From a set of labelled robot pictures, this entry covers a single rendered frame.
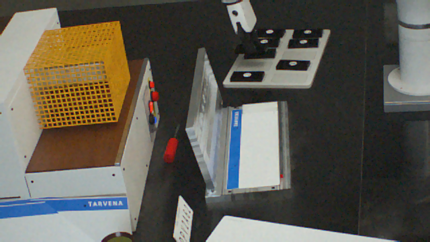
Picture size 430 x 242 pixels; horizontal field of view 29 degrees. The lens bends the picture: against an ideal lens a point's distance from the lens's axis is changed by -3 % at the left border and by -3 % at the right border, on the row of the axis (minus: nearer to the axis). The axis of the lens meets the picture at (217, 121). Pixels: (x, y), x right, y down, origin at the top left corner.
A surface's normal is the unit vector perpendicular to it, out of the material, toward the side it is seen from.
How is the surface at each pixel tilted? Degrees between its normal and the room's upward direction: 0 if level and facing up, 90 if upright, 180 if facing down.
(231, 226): 0
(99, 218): 69
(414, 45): 90
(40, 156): 0
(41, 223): 63
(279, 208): 0
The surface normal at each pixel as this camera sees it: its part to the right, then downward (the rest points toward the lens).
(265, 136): -0.14, -0.87
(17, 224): -0.07, 0.04
